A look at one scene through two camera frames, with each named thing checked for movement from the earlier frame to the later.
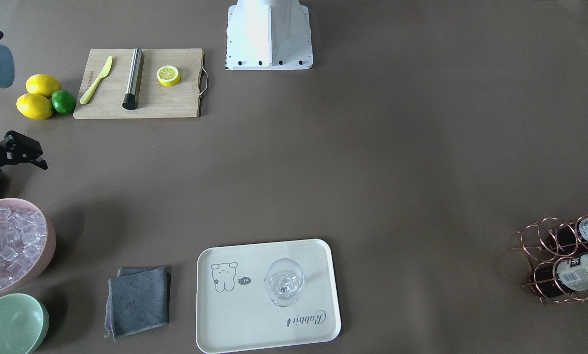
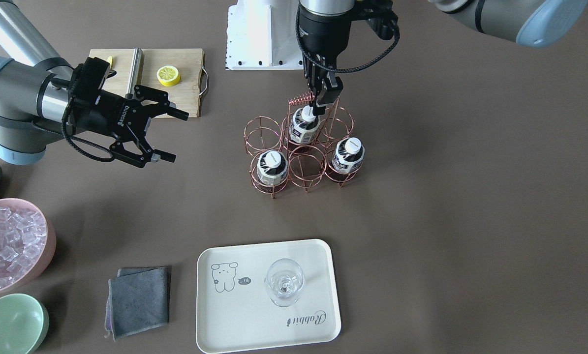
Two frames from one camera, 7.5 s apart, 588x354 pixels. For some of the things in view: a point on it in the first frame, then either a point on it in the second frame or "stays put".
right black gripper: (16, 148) to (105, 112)
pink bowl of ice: (17, 239) stays put
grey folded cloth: (137, 299) stays put
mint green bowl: (12, 323) stays put
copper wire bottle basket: (544, 243) to (311, 145)
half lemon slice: (168, 75) stays put
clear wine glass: (285, 278) stays put
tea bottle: (584, 272) to (347, 158)
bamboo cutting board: (155, 100) stays put
